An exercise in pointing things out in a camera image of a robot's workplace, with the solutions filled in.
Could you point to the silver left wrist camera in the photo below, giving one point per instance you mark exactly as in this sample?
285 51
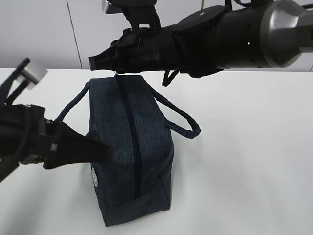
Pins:
30 72

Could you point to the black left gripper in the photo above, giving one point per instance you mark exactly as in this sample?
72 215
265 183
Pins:
55 144

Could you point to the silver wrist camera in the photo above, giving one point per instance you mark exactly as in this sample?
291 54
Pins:
30 72
117 6

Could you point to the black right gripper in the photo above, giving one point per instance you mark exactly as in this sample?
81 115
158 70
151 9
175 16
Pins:
147 50

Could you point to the dark blue lunch bag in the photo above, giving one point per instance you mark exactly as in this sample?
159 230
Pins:
135 122

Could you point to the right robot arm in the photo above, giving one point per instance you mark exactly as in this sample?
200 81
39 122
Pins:
261 34

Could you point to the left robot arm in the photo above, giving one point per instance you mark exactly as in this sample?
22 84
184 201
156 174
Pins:
14 127

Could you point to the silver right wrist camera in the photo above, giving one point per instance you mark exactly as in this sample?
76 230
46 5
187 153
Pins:
117 6

